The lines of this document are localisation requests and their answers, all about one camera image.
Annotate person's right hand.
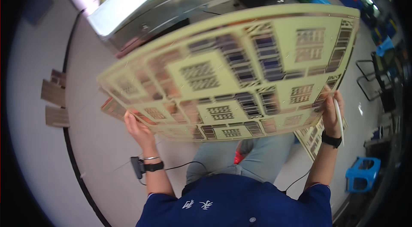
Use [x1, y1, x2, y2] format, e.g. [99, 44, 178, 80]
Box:
[321, 89, 345, 138]

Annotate person's left hand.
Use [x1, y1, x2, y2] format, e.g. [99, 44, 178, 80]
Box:
[124, 111, 159, 157]

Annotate white stick tool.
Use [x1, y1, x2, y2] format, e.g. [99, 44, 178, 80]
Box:
[332, 98, 345, 146]

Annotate large yellow circuit panel sheet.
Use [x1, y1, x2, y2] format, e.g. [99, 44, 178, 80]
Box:
[97, 3, 361, 142]

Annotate black wrist band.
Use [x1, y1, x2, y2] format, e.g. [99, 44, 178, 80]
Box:
[321, 130, 342, 149]
[130, 156, 165, 180]

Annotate black metal chair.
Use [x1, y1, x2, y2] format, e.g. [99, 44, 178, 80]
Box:
[355, 51, 397, 113]

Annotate blue cloth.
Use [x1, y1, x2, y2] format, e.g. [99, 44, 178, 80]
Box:
[376, 36, 395, 58]

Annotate blue plastic stool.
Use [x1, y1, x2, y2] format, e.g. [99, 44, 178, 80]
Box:
[345, 156, 382, 193]

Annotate person's legs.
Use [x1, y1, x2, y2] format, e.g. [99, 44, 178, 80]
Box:
[186, 132, 295, 184]

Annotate row of coloured plastic crates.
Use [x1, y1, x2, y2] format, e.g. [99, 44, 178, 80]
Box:
[292, 0, 400, 44]

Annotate red plastic item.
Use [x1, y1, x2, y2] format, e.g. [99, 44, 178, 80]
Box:
[233, 142, 246, 165]

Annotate person's body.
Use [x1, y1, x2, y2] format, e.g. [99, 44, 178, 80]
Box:
[135, 173, 333, 227]

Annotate copper circuit panel sheet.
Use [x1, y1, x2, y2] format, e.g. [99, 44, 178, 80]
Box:
[100, 96, 130, 122]

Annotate brown circuit panel piece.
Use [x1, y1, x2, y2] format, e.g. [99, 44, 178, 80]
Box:
[45, 105, 71, 128]
[50, 69, 67, 88]
[41, 79, 67, 108]

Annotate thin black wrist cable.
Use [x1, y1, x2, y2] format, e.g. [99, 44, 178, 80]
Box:
[138, 161, 211, 186]
[279, 168, 311, 194]

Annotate thick black floor cable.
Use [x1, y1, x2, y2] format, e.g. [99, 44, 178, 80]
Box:
[62, 9, 112, 227]

